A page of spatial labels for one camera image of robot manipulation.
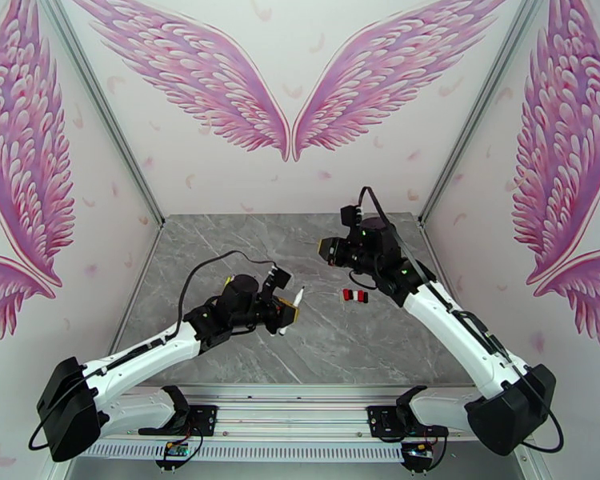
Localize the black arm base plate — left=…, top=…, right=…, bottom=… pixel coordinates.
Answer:
left=367, top=404, right=449, bottom=440
left=138, top=404, right=218, bottom=437

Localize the white slotted cable duct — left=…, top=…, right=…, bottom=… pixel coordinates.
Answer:
left=85, top=439, right=412, bottom=463

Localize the slim white pen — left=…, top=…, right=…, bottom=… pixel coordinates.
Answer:
left=278, top=286, right=306, bottom=338

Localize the aluminium mounting rail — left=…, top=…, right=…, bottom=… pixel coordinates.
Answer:
left=58, top=384, right=534, bottom=442

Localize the aluminium frame post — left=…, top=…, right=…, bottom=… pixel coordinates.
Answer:
left=34, top=0, right=166, bottom=230
left=418, top=0, right=551, bottom=230

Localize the aluminium table edge strip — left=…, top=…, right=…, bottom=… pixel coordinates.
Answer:
left=419, top=223, right=443, bottom=282
left=109, top=223, right=166, bottom=357

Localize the short black right gripper cable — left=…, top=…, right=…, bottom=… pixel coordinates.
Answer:
left=349, top=269, right=378, bottom=290

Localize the small green circuit board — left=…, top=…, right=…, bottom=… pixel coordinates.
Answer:
left=399, top=441, right=438, bottom=472
left=154, top=441, right=201, bottom=470

